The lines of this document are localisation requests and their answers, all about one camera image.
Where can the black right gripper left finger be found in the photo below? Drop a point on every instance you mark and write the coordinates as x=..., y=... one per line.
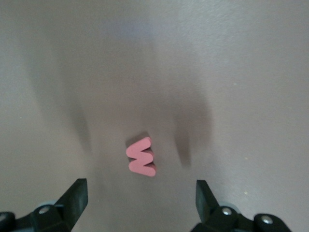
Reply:
x=70, y=207

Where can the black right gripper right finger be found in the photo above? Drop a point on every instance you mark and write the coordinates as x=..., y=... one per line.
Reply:
x=210, y=212

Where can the pink foam letter w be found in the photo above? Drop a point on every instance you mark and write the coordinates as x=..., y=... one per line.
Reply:
x=135, y=167

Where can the brown table cover mat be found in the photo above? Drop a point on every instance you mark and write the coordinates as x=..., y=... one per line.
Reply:
x=217, y=48

